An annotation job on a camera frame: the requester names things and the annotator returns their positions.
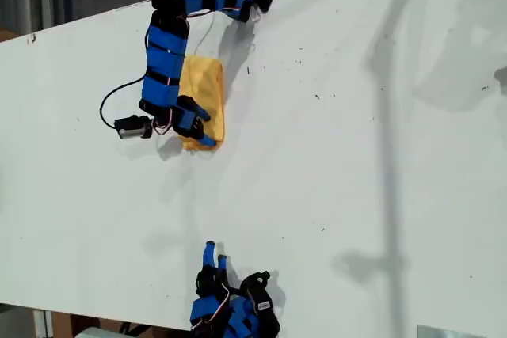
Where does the white plastic container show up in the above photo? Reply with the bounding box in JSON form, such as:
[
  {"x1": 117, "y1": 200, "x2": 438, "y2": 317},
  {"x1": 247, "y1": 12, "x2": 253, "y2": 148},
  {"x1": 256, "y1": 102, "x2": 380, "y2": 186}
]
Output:
[{"x1": 75, "y1": 326, "x2": 132, "y2": 338}]

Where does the yellow square towel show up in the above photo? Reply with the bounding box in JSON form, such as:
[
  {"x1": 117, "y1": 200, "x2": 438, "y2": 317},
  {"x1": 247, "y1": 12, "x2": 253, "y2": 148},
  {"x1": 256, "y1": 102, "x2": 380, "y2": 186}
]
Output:
[{"x1": 176, "y1": 54, "x2": 227, "y2": 154}]

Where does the thin white wire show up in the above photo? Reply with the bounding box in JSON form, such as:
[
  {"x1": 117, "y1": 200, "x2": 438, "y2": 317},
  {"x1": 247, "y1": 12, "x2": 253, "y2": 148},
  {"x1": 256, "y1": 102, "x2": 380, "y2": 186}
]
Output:
[{"x1": 194, "y1": 10, "x2": 219, "y2": 58}]

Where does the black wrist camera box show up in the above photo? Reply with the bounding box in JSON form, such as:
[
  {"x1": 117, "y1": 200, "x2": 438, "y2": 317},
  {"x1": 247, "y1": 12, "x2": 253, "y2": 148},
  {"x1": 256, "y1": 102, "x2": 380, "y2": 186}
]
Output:
[
  {"x1": 236, "y1": 270, "x2": 276, "y2": 317},
  {"x1": 113, "y1": 114, "x2": 154, "y2": 142}
]

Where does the black camera cable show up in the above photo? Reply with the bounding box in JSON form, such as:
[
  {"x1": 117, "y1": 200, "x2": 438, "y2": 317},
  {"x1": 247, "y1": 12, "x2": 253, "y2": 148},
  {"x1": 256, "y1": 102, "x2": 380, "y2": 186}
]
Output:
[{"x1": 99, "y1": 76, "x2": 147, "y2": 130}]

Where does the brown cardboard box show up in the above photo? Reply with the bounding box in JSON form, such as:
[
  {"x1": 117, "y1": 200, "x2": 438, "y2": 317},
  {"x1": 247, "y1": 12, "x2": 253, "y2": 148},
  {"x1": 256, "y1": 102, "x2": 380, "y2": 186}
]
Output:
[{"x1": 51, "y1": 311, "x2": 76, "y2": 338}]

